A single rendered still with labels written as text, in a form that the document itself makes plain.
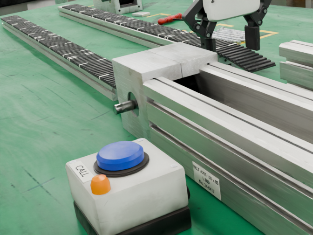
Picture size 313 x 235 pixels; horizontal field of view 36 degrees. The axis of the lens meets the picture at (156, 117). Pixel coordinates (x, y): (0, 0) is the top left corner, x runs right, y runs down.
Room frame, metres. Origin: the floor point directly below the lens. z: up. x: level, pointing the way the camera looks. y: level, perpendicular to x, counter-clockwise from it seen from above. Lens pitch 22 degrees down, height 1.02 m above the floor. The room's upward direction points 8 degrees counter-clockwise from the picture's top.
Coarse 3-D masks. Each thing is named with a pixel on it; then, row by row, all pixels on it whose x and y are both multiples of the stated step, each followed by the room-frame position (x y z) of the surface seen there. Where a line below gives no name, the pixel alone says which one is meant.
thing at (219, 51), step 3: (234, 45) 0.81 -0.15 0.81; (237, 45) 0.80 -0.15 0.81; (240, 45) 0.80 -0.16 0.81; (222, 48) 0.80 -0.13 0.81; (225, 48) 0.79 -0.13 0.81; (228, 48) 0.79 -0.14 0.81; (231, 48) 0.79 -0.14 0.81; (234, 48) 0.79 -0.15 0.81; (237, 48) 0.79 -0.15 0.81; (219, 51) 0.79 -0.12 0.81; (222, 51) 0.78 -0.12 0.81; (225, 51) 0.78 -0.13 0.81; (228, 51) 0.78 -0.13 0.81; (219, 54) 0.78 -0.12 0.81
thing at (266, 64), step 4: (268, 60) 0.73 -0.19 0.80; (252, 64) 0.72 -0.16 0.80; (256, 64) 0.72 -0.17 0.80; (260, 64) 0.72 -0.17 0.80; (264, 64) 0.72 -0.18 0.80; (268, 64) 0.72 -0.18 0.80; (272, 64) 0.72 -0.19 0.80; (244, 68) 0.71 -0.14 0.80; (248, 68) 0.71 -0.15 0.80; (252, 68) 0.71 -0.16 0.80; (256, 68) 0.71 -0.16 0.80; (260, 68) 0.71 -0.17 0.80; (264, 68) 0.71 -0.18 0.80; (252, 72) 0.70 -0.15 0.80
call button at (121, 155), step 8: (112, 144) 0.38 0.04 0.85; (120, 144) 0.38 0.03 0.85; (128, 144) 0.38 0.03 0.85; (136, 144) 0.37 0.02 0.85; (104, 152) 0.37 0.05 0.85; (112, 152) 0.36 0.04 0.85; (120, 152) 0.36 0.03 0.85; (128, 152) 0.36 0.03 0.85; (136, 152) 0.36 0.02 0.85; (104, 160) 0.35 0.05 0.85; (112, 160) 0.35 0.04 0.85; (120, 160) 0.35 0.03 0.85; (128, 160) 0.35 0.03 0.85; (136, 160) 0.35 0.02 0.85; (104, 168) 0.35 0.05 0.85; (112, 168) 0.35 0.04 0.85; (120, 168) 0.35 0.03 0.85
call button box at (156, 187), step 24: (144, 144) 0.40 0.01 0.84; (72, 168) 0.37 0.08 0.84; (96, 168) 0.36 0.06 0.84; (144, 168) 0.35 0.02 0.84; (168, 168) 0.35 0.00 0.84; (72, 192) 0.38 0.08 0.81; (120, 192) 0.33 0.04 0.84; (144, 192) 0.33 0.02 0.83; (168, 192) 0.34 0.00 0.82; (96, 216) 0.32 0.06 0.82; (120, 216) 0.32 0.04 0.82; (144, 216) 0.33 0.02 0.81; (168, 216) 0.34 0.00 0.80
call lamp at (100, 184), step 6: (102, 174) 0.33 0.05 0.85; (96, 180) 0.32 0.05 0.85; (102, 180) 0.32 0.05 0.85; (108, 180) 0.33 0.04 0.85; (90, 186) 0.33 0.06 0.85; (96, 186) 0.32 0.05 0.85; (102, 186) 0.32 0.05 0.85; (108, 186) 0.33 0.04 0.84; (96, 192) 0.32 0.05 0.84; (102, 192) 0.32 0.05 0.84
